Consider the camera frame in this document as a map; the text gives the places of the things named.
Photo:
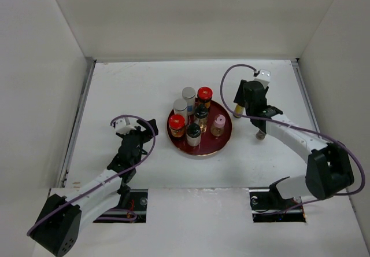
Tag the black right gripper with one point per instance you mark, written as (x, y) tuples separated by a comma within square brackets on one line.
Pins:
[(240, 96)]

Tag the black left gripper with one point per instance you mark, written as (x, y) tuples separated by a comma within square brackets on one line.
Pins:
[(147, 134)]

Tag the yellow label oil bottle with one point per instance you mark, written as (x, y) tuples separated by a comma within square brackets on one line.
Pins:
[(239, 111)]

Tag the red cap chili jar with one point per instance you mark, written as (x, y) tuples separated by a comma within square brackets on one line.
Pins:
[(176, 125)]

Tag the red cap sauce jar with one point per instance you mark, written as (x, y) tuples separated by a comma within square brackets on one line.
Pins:
[(204, 96)]

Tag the pink lid seasoning jar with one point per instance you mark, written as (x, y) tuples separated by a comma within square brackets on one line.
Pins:
[(218, 125)]

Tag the silver cap shaker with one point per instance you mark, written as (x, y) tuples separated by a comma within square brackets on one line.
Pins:
[(180, 107), (188, 94)]

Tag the black cap pepper bottle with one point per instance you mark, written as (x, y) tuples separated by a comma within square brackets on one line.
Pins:
[(260, 135)]

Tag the black lid spice jar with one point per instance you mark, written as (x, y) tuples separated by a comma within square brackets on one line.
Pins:
[(201, 114)]

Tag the white powder glass jar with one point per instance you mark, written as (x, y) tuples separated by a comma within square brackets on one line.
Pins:
[(193, 135)]

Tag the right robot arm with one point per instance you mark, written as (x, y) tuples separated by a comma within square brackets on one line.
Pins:
[(328, 168)]

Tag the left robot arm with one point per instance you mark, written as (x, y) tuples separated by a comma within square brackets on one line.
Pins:
[(62, 218)]

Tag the red round tray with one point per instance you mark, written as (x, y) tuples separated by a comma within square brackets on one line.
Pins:
[(209, 143)]

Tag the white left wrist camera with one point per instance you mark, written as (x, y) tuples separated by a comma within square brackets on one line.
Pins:
[(122, 125)]

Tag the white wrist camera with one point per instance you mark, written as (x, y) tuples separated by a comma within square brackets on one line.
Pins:
[(263, 76), (122, 125)]

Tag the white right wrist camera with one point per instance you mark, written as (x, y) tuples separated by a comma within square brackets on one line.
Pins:
[(263, 76)]

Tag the aluminium table edge rail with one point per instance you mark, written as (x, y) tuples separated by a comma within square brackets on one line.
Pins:
[(66, 160)]

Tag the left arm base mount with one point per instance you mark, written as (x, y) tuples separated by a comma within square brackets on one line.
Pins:
[(132, 207)]

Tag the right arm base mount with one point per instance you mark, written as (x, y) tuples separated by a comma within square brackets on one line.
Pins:
[(268, 206)]

